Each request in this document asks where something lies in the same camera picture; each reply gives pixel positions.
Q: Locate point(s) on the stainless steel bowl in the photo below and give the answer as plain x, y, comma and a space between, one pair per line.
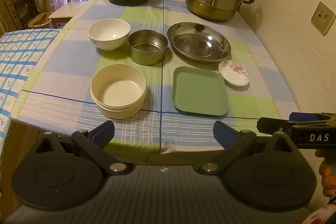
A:
147, 56

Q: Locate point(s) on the cream plastic bowl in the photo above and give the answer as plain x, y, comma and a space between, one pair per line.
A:
120, 92

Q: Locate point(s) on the green square plate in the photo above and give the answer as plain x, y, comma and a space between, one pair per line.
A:
199, 90

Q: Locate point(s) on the large stainless steel plate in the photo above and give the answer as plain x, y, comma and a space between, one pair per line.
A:
199, 43

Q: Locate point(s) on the beige plastic bucket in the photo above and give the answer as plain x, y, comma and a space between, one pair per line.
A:
40, 19

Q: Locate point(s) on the red and white cloth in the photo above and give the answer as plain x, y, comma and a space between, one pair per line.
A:
320, 216

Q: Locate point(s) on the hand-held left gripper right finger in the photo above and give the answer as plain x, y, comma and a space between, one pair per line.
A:
222, 132

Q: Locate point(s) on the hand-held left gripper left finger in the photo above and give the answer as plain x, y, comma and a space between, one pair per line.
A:
105, 132

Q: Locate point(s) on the small floral dish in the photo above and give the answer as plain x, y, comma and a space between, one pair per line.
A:
235, 73

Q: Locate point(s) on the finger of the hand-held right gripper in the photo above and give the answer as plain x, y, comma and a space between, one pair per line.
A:
270, 124
302, 117

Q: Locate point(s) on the checked tablecloth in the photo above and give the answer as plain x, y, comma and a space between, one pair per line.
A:
65, 77

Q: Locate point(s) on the person's right hand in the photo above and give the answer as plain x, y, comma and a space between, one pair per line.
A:
328, 184

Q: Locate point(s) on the beige wall outlet plate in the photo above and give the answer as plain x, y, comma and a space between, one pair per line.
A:
324, 18

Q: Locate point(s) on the white ceramic bowl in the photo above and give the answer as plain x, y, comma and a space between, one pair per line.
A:
109, 35

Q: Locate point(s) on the blue grid printed cloth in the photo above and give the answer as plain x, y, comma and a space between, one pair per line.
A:
18, 56

